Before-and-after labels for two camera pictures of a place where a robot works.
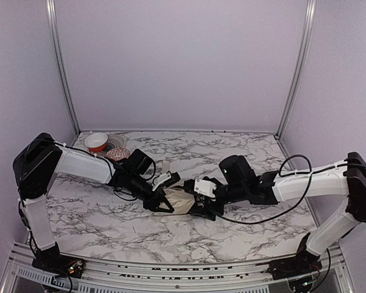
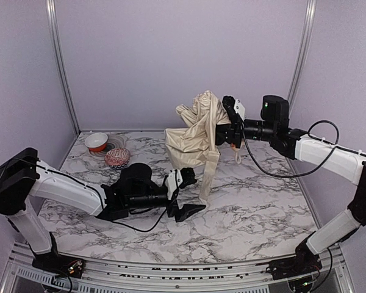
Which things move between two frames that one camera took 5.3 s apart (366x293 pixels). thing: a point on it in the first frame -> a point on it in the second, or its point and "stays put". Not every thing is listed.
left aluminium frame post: x=52 y=15 stays put
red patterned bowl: x=117 y=154 stays put
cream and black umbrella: x=179 y=199 -> x=194 y=142
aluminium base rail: x=23 y=274 stays put
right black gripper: x=210 y=206 -> x=232 y=131
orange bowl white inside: x=96 y=142 stays put
